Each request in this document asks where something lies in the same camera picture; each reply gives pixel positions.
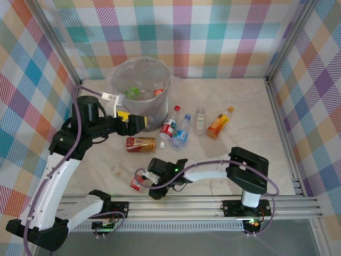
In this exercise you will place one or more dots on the red cap bottle red label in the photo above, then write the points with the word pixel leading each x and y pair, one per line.
pixel 167 128

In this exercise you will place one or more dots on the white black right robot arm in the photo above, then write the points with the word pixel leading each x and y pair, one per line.
pixel 207 173

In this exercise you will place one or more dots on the translucent plastic bin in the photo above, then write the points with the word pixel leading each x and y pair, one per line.
pixel 157 114

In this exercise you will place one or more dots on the gold and red label bottle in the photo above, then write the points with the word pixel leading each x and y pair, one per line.
pixel 142 144

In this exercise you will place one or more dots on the orange cap bottle orange label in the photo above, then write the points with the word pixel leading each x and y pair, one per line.
pixel 159 92

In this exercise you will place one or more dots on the small clear bottle white label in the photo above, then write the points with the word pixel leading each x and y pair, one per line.
pixel 201 122

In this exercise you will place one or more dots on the aluminium frame post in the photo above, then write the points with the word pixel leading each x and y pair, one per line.
pixel 53 40
pixel 290 40

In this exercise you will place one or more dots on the red cap cola bottle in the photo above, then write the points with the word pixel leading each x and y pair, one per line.
pixel 136 184

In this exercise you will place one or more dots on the white cap bottle green label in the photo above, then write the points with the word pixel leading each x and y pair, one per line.
pixel 133 92

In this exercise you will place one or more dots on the blue cap bottle blue label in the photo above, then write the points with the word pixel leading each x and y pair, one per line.
pixel 180 134

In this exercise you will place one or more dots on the green circuit board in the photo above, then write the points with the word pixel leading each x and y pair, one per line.
pixel 253 223
pixel 105 226

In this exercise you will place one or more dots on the aluminium frame side rail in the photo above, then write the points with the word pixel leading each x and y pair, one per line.
pixel 285 133

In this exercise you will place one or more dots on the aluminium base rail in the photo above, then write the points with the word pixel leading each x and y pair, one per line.
pixel 173 210

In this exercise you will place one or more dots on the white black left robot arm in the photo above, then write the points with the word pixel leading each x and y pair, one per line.
pixel 53 184

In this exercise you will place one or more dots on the orange juice bottle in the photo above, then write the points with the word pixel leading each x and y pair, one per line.
pixel 217 125

